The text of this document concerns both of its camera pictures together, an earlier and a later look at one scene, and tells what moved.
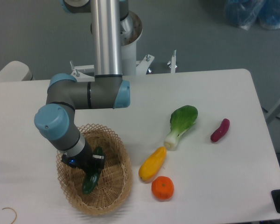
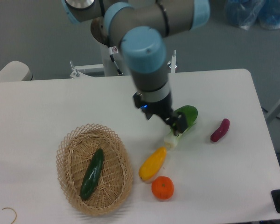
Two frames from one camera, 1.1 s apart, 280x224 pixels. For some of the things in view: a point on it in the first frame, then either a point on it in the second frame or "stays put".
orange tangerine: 162,187 stays put
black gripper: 86,160 → 162,106
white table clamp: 172,64 stays put
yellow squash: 150,167 stays put
